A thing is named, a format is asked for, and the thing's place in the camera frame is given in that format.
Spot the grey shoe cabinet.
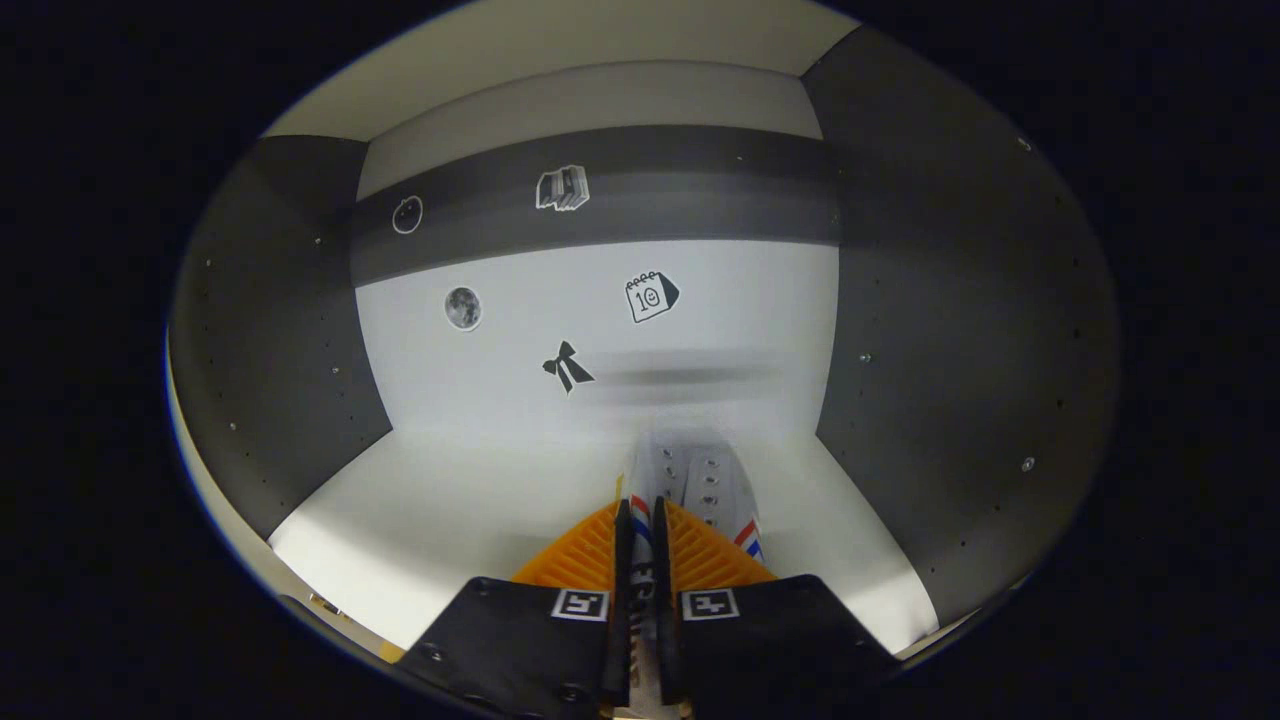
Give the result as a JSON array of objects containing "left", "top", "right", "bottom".
[{"left": 166, "top": 0, "right": 1121, "bottom": 691}]

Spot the white canvas shoe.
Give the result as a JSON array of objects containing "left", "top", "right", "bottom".
[{"left": 612, "top": 430, "right": 767, "bottom": 717}]

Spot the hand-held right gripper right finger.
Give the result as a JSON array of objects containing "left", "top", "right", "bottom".
[{"left": 652, "top": 497, "right": 901, "bottom": 720}]

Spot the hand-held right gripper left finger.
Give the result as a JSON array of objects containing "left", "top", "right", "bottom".
[{"left": 395, "top": 498, "right": 633, "bottom": 720}]

